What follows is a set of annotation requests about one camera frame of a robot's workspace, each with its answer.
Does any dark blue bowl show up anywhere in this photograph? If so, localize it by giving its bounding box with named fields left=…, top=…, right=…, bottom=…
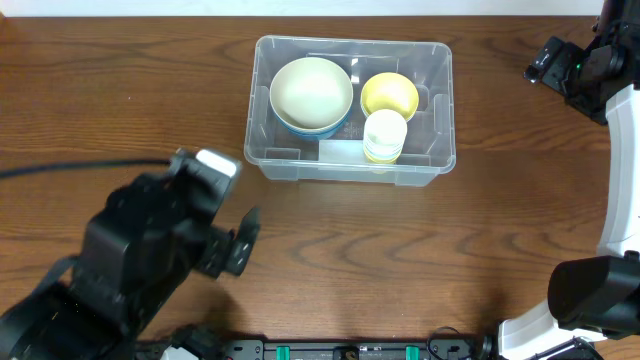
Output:
left=279, top=117, right=347, bottom=141
left=273, top=110, right=352, bottom=139

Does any clear plastic storage container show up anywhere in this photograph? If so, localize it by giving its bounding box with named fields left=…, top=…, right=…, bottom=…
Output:
left=244, top=35, right=456, bottom=187

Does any large cream bowl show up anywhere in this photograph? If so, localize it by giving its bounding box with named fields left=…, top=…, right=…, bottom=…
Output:
left=269, top=57, right=354, bottom=129

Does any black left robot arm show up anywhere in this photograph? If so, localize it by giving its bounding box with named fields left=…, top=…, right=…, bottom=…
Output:
left=1, top=172, right=260, bottom=359

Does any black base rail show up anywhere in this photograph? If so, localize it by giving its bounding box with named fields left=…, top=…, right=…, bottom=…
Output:
left=134, top=324, right=494, bottom=360

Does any white label in container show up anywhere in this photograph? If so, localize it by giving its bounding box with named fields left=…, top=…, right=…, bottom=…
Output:
left=318, top=139, right=367, bottom=164

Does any cream plastic cup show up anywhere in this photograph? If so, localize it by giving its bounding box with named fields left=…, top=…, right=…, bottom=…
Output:
left=363, top=109, right=408, bottom=149

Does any small yellow bowl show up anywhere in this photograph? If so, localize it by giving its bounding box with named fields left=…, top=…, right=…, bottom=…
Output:
left=360, top=72, right=420, bottom=122

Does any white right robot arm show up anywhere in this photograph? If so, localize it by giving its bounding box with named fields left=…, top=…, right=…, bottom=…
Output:
left=477, top=0, right=639, bottom=359

